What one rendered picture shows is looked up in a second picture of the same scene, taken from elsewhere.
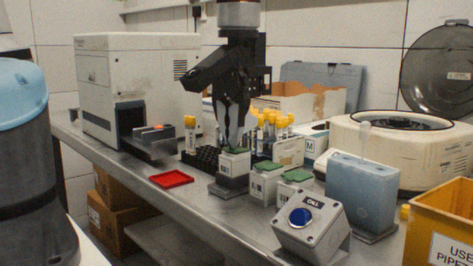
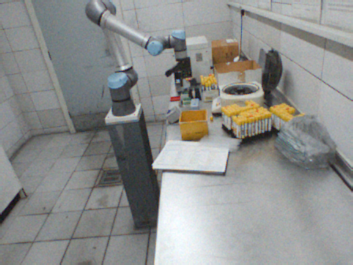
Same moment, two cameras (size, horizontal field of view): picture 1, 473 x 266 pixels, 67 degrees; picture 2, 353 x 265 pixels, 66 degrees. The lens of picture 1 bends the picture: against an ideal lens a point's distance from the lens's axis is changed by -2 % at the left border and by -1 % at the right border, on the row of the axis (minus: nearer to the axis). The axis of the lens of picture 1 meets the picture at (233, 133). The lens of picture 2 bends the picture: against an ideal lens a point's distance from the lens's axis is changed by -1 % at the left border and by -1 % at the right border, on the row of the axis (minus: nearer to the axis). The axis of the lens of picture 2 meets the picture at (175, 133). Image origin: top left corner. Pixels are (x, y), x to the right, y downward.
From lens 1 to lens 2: 1.29 m
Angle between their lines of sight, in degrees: 44
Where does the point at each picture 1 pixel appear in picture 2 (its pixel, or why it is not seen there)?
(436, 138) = (228, 98)
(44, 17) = (188, 12)
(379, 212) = not seen: hidden behind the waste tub
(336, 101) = (254, 74)
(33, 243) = (123, 106)
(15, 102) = (119, 83)
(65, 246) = (129, 109)
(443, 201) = (198, 114)
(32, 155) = (122, 91)
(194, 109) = (206, 72)
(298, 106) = (228, 76)
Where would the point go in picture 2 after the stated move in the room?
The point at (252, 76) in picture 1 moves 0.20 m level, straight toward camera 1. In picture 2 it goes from (183, 72) to (158, 83)
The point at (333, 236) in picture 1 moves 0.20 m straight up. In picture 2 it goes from (173, 117) to (168, 81)
